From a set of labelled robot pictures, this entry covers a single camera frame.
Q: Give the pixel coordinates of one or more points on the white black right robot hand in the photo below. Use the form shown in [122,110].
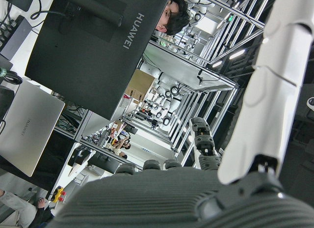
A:
[157,201]

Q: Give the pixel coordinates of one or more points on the seated people in background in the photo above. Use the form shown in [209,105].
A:
[122,144]

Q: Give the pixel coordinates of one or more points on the yellow emergency stop box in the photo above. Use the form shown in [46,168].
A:
[58,194]

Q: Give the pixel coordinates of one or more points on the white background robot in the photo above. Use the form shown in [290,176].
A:
[171,102]

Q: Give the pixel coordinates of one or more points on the brown cardboard box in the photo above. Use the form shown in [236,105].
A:
[139,83]

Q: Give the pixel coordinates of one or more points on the person in grey clothes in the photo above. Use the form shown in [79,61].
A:
[17,208]

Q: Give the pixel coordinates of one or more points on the silver Huawei laptop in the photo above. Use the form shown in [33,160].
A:
[29,127]

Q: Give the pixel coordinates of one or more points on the black Huawei monitor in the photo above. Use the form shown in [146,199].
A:
[86,53]

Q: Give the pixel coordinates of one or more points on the dark-haired person head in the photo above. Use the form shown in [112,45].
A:
[176,14]

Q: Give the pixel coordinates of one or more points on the dark flat docking box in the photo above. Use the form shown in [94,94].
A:
[14,38]

